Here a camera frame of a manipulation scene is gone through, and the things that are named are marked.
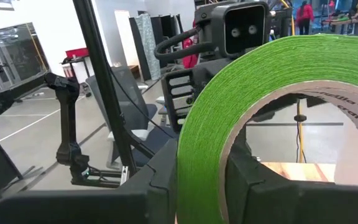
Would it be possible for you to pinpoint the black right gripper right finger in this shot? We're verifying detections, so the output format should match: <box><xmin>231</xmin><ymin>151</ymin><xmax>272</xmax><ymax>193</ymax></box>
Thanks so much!
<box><xmin>225</xmin><ymin>146</ymin><xmax>358</xmax><ymax>224</ymax></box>

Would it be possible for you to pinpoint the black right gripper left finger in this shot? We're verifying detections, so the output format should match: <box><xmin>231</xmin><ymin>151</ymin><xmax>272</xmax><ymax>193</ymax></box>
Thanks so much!
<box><xmin>0</xmin><ymin>139</ymin><xmax>179</xmax><ymax>224</ymax></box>

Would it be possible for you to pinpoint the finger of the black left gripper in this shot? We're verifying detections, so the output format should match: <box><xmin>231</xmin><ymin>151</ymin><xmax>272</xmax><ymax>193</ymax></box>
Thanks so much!
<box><xmin>249</xmin><ymin>93</ymin><xmax>326</xmax><ymax>123</ymax></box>

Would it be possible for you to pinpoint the green tape roll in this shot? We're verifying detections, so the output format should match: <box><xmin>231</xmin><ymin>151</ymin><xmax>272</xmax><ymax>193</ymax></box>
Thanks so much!
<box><xmin>176</xmin><ymin>33</ymin><xmax>358</xmax><ymax>224</ymax></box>

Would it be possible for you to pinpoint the black cabinet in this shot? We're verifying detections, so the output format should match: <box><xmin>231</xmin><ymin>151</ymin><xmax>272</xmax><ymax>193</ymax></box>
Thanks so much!
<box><xmin>128</xmin><ymin>14</ymin><xmax>185</xmax><ymax>82</ymax></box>

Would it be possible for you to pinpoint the grey office chair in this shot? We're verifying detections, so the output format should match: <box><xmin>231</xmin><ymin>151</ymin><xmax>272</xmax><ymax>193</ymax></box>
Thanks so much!
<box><xmin>85</xmin><ymin>65</ymin><xmax>180</xmax><ymax>170</ymax></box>

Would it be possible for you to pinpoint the person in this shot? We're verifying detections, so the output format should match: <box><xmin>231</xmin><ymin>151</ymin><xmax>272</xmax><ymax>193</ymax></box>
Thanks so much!
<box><xmin>296</xmin><ymin>1</ymin><xmax>315</xmax><ymax>35</ymax></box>

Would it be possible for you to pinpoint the red crate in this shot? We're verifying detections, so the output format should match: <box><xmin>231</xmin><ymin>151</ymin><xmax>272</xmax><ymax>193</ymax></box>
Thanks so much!
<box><xmin>65</xmin><ymin>47</ymin><xmax>90</xmax><ymax>60</ymax></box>

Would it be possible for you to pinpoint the glass door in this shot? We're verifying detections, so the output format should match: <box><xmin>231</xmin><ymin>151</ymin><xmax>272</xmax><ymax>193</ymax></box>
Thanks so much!
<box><xmin>0</xmin><ymin>22</ymin><xmax>50</xmax><ymax>91</ymax></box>

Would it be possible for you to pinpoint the yellow cord with black knob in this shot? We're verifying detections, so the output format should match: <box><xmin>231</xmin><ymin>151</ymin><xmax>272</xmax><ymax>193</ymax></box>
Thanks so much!
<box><xmin>293</xmin><ymin>98</ymin><xmax>307</xmax><ymax>164</ymax></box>

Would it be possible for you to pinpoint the black left camera cable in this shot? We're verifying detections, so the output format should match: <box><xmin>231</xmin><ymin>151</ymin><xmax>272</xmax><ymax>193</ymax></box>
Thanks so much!
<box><xmin>153</xmin><ymin>27</ymin><xmax>214</xmax><ymax>62</ymax></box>

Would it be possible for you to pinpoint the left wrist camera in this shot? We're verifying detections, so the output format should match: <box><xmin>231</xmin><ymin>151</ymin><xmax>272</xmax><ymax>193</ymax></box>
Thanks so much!
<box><xmin>211</xmin><ymin>1</ymin><xmax>272</xmax><ymax>58</ymax></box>

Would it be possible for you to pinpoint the black table frame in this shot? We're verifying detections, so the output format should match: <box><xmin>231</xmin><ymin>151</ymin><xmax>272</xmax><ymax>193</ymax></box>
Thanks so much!
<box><xmin>72</xmin><ymin>0</ymin><xmax>157</xmax><ymax>187</ymax></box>

